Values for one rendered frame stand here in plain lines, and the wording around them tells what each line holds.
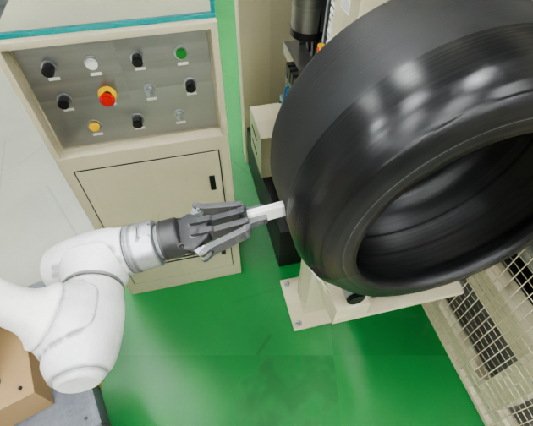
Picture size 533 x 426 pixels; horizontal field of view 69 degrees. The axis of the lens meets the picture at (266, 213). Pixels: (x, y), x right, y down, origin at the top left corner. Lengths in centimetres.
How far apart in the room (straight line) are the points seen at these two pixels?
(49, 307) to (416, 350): 161
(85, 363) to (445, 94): 59
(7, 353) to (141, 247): 60
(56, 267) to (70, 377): 21
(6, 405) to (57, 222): 148
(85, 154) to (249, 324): 104
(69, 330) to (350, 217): 43
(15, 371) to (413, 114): 105
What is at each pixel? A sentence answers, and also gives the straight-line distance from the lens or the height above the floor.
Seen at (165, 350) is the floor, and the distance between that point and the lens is 189.
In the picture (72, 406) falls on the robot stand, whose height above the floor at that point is 65.
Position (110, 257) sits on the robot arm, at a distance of 71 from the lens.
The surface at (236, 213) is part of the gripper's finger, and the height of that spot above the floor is 117.
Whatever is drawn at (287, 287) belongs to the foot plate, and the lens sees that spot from 195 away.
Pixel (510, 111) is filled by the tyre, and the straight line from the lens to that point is 58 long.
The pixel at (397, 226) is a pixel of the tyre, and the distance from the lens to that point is 108.
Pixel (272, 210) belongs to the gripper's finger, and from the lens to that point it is 71.
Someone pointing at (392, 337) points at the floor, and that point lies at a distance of 194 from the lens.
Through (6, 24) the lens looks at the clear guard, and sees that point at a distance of 119.
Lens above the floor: 173
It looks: 51 degrees down
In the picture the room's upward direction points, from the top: straight up
